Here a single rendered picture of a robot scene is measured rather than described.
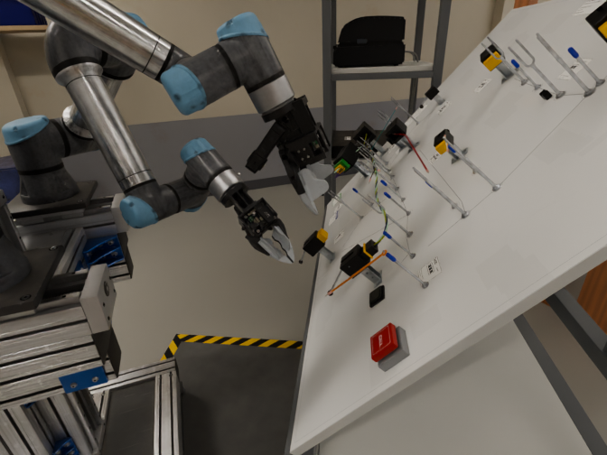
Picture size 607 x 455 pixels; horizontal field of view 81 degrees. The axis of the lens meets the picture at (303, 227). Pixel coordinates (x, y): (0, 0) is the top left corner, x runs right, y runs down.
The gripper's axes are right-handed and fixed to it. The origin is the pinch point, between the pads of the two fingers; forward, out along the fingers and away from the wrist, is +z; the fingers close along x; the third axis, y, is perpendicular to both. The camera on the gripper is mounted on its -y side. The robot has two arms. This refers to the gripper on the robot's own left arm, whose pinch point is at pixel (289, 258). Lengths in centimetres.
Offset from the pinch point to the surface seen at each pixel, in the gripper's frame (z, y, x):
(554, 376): 64, -3, 30
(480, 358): 52, -10, 22
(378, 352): 22.3, 23.5, -3.2
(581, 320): 52, 11, 37
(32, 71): -298, -229, -25
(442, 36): -28, -27, 107
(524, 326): 58, -16, 41
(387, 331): 21.3, 23.2, 0.5
